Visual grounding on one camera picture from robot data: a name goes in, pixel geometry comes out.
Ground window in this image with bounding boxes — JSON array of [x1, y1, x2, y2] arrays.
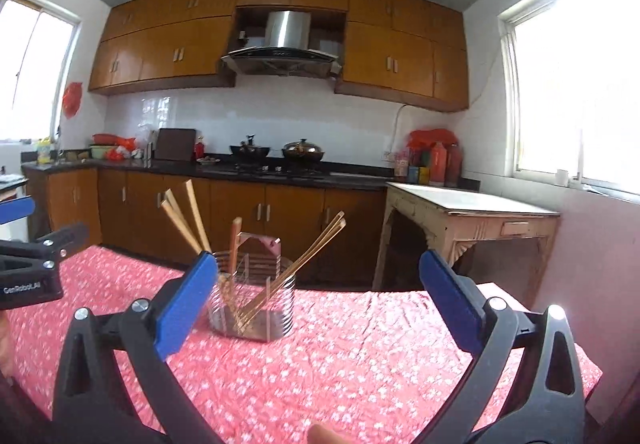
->
[[499, 0, 639, 203], [0, 0, 80, 144]]

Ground red bag on counter corner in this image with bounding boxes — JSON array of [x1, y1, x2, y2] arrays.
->
[[406, 128, 458, 151]]

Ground black gas stove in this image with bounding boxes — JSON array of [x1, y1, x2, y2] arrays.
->
[[233, 163, 330, 179]]

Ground small red bottle on counter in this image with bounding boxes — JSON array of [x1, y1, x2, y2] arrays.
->
[[194, 135, 205, 160]]

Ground right window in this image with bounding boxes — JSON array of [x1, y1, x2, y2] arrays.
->
[[499, 0, 639, 203]]

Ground lower wooden kitchen cabinets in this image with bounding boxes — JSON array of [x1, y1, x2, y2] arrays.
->
[[22, 161, 386, 290]]

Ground person's right hand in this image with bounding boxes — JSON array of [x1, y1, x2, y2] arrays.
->
[[306, 424, 349, 444]]

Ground chopstick bundle in holder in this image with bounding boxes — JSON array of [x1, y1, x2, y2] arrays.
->
[[160, 180, 346, 334]]

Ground old cream wooden table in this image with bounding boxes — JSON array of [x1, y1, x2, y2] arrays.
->
[[371, 182, 561, 307]]

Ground person's left hand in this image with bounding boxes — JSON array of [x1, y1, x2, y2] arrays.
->
[[0, 311, 14, 378]]

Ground red basin on counter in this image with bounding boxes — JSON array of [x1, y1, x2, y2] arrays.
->
[[92, 133, 136, 152]]

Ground left window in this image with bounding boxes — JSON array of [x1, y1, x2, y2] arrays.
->
[[0, 0, 80, 144]]

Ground steel range hood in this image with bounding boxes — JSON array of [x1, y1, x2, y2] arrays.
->
[[221, 7, 346, 79]]

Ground dark wok with shiny lid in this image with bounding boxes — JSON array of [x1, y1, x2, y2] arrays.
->
[[281, 138, 324, 165]]

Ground red plastic bag on wall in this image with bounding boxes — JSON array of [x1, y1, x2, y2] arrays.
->
[[61, 82, 82, 119]]

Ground wire metal utensil holder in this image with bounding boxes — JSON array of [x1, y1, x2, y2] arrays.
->
[[207, 232, 295, 342]]

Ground upper wooden wall cabinets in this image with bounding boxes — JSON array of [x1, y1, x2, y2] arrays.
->
[[89, 0, 470, 113]]

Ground black wok with lid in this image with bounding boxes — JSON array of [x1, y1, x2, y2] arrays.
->
[[230, 134, 270, 165]]

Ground wooden chopstick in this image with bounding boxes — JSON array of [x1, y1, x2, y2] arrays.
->
[[227, 217, 242, 298]]

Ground red floral tablecloth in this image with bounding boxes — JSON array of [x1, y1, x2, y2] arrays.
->
[[0, 243, 604, 444]]

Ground dark red bottle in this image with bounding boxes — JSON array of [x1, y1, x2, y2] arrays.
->
[[445, 144, 463, 187]]

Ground orange bottle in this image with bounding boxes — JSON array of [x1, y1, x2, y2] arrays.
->
[[430, 142, 448, 187]]

